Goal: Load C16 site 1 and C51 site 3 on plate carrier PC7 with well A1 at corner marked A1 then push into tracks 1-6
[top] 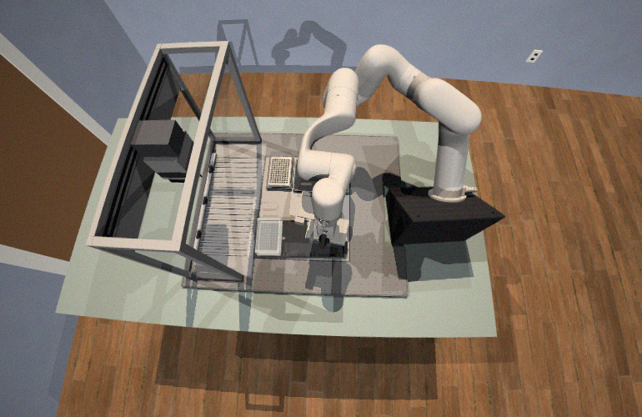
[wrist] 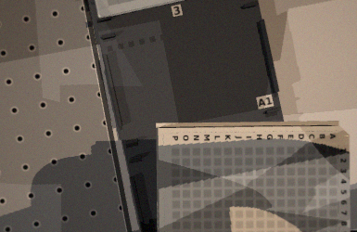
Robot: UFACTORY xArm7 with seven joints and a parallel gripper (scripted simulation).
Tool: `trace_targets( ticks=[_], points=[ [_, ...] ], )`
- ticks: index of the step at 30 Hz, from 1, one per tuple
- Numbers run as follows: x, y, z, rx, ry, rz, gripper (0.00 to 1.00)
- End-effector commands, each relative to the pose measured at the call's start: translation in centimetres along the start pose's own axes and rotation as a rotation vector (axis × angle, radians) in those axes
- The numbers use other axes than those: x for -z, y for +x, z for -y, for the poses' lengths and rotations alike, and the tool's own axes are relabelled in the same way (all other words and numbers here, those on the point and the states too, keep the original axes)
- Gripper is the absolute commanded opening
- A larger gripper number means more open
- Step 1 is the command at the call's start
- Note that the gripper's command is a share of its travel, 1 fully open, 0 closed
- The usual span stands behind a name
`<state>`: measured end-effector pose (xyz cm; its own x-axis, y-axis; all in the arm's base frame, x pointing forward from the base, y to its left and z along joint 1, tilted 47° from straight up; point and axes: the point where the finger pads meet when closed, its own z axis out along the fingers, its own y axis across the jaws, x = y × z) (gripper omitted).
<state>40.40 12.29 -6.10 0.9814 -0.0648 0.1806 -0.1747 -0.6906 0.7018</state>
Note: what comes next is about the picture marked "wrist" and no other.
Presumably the beige multi-well plate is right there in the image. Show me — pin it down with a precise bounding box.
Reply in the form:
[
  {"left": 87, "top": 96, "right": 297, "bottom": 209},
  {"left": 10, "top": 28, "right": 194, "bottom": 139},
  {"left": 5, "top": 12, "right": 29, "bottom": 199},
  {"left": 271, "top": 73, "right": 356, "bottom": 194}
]
[{"left": 156, "top": 121, "right": 351, "bottom": 232}]

